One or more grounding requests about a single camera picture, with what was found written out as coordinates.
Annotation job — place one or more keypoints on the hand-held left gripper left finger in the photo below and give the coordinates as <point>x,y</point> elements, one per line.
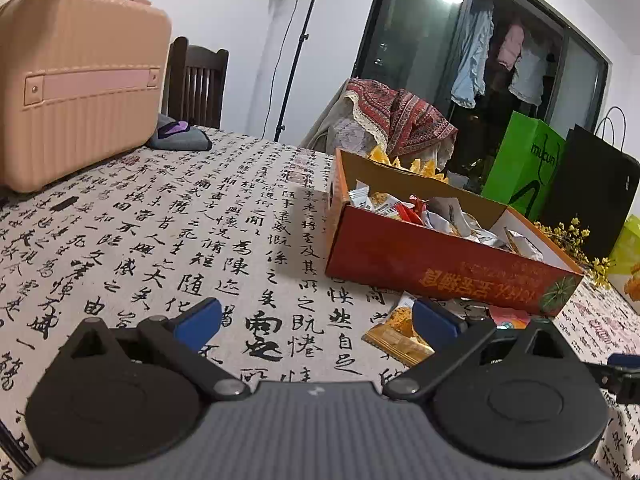
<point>200,317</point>

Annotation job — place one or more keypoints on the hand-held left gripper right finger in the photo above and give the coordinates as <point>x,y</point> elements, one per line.
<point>432,317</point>

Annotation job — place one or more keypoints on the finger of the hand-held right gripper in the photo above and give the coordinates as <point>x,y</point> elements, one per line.
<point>627,361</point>

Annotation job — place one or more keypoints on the orange chip snack packet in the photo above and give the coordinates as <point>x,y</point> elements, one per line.
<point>395,340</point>

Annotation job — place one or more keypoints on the red cardboard box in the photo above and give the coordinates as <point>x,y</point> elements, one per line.
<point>425,270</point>

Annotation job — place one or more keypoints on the red white snack packet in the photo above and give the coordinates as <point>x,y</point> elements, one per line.
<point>510,317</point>

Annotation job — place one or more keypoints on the silver foil snack packet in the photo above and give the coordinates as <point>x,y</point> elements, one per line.
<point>522,247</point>

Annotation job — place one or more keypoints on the grey white snack packet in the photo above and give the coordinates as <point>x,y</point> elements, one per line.
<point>361,199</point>

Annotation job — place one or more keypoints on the yellow-green bag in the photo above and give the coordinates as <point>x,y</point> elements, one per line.
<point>627,250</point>

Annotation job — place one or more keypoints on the yellow flower branch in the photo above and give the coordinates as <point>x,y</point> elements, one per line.
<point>575,230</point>

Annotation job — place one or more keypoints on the green paper bag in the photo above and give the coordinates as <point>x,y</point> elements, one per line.
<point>520,175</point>

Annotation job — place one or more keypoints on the black paper bag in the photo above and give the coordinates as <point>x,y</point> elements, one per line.
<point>595,195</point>

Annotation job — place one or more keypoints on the orange artificial flowers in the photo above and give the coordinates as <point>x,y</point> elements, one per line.
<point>382,155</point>

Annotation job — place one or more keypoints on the grey purple pouch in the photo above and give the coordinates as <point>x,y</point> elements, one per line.
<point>185,137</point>

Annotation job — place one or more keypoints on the red patterned cloth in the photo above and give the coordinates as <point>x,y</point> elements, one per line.
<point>415,115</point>

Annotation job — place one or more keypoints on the dark wooden chair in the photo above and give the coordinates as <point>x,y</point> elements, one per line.
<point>200,85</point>

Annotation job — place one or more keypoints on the pink hard-shell suitcase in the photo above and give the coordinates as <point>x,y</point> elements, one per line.
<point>85,110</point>

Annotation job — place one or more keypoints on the white hanging garment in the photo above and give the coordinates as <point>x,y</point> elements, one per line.
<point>527,75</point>

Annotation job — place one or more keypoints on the light blue hanging garment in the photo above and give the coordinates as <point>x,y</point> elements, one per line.
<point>472,60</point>

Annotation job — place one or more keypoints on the dark glass sliding door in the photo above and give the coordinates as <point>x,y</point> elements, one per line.
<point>410,35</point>

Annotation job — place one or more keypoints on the pink hanging garment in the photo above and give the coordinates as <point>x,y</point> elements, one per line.
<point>511,45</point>

